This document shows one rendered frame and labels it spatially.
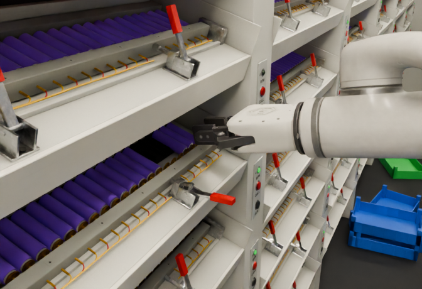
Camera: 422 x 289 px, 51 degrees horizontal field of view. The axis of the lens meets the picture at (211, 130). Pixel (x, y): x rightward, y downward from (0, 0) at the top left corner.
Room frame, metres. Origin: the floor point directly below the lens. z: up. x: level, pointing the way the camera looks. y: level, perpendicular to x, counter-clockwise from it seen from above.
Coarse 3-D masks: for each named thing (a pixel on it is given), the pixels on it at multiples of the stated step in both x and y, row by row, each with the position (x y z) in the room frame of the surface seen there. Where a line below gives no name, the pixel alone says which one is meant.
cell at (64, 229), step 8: (32, 208) 0.45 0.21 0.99; (40, 208) 0.45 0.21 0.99; (32, 216) 0.45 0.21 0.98; (40, 216) 0.44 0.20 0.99; (48, 216) 0.44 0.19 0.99; (56, 216) 0.45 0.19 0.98; (48, 224) 0.44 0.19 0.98; (56, 224) 0.44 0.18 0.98; (64, 224) 0.44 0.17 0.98; (56, 232) 0.43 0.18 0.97; (64, 232) 0.43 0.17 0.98; (64, 240) 0.43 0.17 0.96
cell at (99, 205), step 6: (66, 186) 0.51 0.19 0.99; (72, 186) 0.51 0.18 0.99; (78, 186) 0.51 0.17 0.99; (72, 192) 0.50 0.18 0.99; (78, 192) 0.50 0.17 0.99; (84, 192) 0.50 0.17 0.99; (78, 198) 0.50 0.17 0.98; (84, 198) 0.49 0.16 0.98; (90, 198) 0.49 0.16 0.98; (96, 198) 0.50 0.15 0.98; (90, 204) 0.49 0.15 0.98; (96, 204) 0.49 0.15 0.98; (102, 204) 0.49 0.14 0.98; (96, 210) 0.48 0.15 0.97
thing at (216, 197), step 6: (192, 186) 0.55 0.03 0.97; (192, 192) 0.55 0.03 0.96; (198, 192) 0.55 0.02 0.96; (204, 192) 0.55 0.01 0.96; (210, 198) 0.54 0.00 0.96; (216, 198) 0.53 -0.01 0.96; (222, 198) 0.53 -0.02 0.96; (228, 198) 0.53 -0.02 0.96; (234, 198) 0.53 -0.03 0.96; (228, 204) 0.52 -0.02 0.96
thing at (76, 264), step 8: (216, 152) 0.70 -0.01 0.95; (208, 160) 0.68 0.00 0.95; (192, 168) 0.63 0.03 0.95; (184, 176) 0.61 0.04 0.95; (168, 192) 0.57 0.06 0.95; (128, 224) 0.48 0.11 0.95; (112, 232) 0.46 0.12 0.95; (120, 232) 0.47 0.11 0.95; (104, 240) 0.44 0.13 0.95; (96, 248) 0.43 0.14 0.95; (88, 256) 0.41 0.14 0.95; (72, 264) 0.40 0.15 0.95; (80, 264) 0.40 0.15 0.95; (56, 280) 0.37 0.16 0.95; (48, 288) 0.36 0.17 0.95
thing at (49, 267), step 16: (192, 160) 0.63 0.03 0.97; (160, 176) 0.57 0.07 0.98; (176, 176) 0.59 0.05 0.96; (144, 192) 0.52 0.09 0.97; (160, 192) 0.55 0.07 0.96; (112, 208) 0.48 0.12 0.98; (128, 208) 0.49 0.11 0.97; (144, 208) 0.51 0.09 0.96; (96, 224) 0.45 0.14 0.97; (112, 224) 0.46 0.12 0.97; (80, 240) 0.42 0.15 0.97; (96, 240) 0.43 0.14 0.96; (48, 256) 0.38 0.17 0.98; (64, 256) 0.39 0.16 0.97; (80, 256) 0.41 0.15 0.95; (96, 256) 0.41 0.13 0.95; (32, 272) 0.36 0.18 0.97; (48, 272) 0.37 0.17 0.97; (64, 272) 0.38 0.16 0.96; (80, 272) 0.39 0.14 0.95; (16, 288) 0.34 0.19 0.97; (32, 288) 0.35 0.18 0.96
